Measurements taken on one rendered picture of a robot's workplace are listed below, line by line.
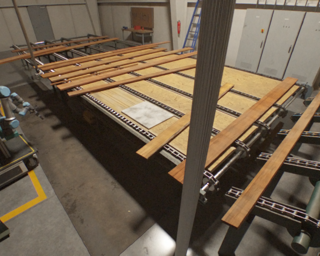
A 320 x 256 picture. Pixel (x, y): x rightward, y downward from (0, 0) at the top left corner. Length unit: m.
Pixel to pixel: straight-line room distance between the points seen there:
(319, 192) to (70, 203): 2.63
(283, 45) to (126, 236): 6.27
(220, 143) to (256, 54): 5.28
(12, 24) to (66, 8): 3.21
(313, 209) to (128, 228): 1.77
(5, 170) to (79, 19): 12.60
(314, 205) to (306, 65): 5.35
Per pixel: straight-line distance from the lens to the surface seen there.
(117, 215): 2.52
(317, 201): 1.84
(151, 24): 10.58
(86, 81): 3.87
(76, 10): 14.80
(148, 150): 1.92
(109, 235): 2.43
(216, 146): 2.05
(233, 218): 1.48
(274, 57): 6.93
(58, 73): 4.65
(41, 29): 13.94
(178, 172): 1.72
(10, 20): 13.79
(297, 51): 6.76
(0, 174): 3.31
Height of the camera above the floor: 2.15
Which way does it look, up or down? 35 degrees down
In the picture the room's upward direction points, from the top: straight up
